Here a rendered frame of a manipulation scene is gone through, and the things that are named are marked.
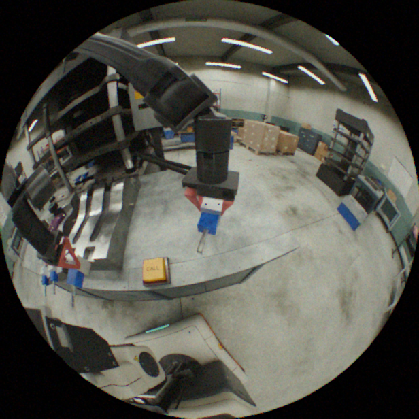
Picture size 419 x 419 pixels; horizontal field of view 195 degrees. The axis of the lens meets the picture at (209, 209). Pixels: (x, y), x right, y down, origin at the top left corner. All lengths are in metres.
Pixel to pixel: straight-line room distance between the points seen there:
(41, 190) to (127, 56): 0.25
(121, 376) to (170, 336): 0.61
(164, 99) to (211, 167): 0.12
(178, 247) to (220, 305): 0.84
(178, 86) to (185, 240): 0.39
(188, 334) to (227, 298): 0.48
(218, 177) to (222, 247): 0.25
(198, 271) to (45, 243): 0.38
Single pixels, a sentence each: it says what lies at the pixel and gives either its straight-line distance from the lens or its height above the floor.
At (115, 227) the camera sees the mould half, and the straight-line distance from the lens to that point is 0.45.
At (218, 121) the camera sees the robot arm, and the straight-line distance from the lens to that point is 0.17.
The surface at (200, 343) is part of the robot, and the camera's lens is 0.91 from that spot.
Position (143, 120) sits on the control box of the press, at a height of 1.14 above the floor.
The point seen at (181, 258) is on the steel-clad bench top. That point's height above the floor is 0.80.
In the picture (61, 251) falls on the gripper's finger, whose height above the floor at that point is 1.02.
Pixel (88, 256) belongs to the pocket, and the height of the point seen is 0.87.
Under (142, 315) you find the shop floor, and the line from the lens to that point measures 1.30.
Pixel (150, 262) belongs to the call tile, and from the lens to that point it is 0.37.
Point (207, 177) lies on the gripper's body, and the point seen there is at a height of 1.05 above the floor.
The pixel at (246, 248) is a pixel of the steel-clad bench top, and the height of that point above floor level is 0.80.
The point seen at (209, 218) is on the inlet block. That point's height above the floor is 0.94.
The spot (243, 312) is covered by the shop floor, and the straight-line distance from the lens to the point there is 1.19.
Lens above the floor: 1.15
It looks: 45 degrees down
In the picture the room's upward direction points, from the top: straight up
